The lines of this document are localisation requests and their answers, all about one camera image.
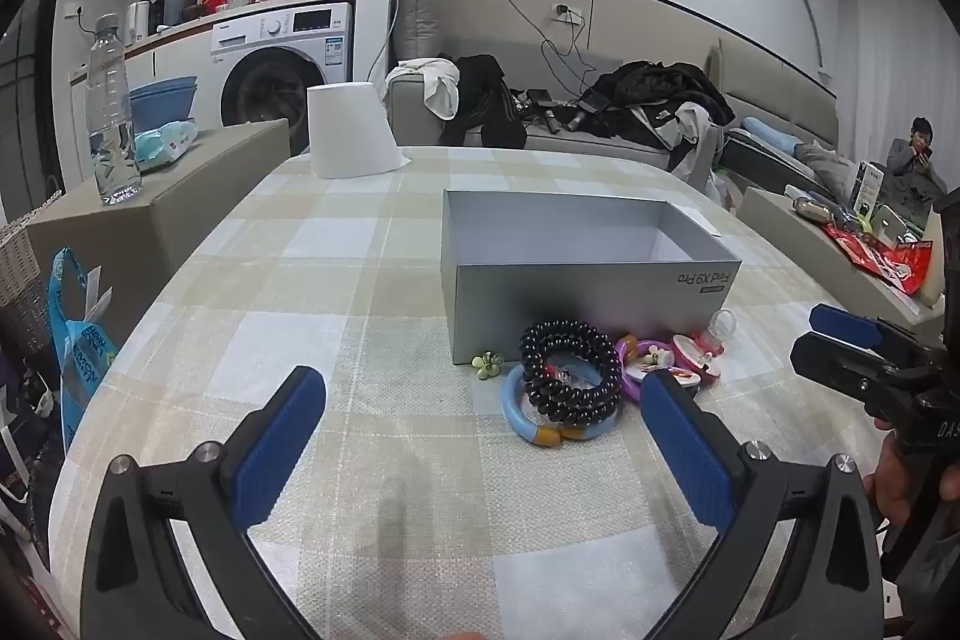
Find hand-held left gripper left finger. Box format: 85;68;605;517
81;365;328;640

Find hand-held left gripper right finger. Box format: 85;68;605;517
639;368;886;640

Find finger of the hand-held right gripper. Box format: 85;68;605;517
791;330;908;417
810;304;901;348

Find purple bangle with charm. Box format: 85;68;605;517
613;338;676;402

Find black bead bracelet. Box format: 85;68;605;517
525;359;622;425
521;319;623;386

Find blue bangle with amber beads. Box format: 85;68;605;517
501;364;623;444

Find grey cardboard box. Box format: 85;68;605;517
441;188;743;365

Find person's right forearm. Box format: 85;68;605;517
881;497;960;611

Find person's right hand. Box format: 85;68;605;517
862;434;925;536

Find red packaging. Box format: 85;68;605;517
821;224;935;296

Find beige side table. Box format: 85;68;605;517
739;186;946;330

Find white upright carton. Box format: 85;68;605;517
851;162;886;214

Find white paper card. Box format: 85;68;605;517
679;205;722;236

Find checked tablecloth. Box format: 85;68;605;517
49;145;901;640

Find dark mattress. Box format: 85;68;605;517
724;115;841;191

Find blue plastic bag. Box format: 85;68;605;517
49;248;119;453

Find grey and white jacket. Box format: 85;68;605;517
626;98;725;191

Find brown cardboard carton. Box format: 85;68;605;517
26;119;292;341

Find white curtain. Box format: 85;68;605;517
832;0;950;161

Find black jacket pile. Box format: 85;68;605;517
581;59;736;150

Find wicker basket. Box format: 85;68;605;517
0;190;65;348

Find wet wipes pack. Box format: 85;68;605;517
133;119;200;172

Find white tapered container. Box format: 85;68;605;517
306;82;411;180

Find grey sofa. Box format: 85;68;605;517
385;36;721;176

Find blue plastic basins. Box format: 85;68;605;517
129;76;199;125

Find clear plastic water bottle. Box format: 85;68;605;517
85;13;145;206

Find white garment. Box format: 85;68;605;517
396;57;460;121

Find black garment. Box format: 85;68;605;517
442;53;530;150

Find white washing machine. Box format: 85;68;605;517
210;1;355;157

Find black kitchen appliance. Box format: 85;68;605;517
148;0;200;34

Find grey pillow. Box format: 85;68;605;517
394;0;445;64

